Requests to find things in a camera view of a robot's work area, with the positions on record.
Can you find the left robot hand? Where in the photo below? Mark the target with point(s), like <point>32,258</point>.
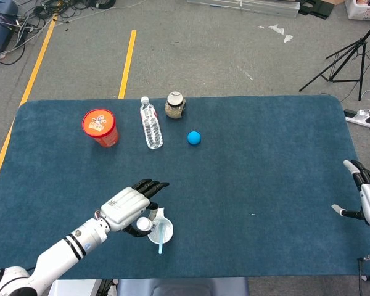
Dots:
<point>123,209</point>

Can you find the white toothpaste tube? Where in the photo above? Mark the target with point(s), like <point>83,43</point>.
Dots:
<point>144,223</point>

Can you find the light blue toothbrush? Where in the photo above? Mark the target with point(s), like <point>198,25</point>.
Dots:
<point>160,246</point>

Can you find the robot base platform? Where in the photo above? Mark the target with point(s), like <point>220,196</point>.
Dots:
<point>179,288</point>

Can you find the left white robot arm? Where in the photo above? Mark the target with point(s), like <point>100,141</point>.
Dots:
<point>64,249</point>

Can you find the clear plastic water bottle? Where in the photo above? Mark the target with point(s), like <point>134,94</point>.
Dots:
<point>151,126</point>

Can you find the white power strip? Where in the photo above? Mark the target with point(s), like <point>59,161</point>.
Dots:
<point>354,117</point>

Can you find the red orange snack tub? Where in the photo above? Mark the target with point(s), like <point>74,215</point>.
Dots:
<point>98,121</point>

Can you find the blue ball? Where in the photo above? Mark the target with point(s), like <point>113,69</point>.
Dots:
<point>194,137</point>

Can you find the glass jar black lid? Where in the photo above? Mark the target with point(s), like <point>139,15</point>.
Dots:
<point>174,106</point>

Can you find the blue carpet table mat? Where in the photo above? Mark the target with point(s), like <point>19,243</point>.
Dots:
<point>249,172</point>

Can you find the yellow floor tape strip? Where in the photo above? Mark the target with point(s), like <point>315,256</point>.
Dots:
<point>34,74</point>
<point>127,64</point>

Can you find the black tripod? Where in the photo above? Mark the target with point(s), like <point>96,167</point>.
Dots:
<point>363,40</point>

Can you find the white paper scrap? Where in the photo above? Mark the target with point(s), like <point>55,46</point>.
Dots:
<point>288,38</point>

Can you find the white plastic basket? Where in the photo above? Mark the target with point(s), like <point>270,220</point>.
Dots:
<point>360,13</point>

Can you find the dark blue machine base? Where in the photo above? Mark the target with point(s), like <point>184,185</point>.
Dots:
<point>0,34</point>

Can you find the black plastic bracket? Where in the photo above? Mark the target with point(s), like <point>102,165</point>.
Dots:
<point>320,10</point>

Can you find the aluminium profile rail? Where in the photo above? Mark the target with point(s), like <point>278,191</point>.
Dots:
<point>265,9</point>

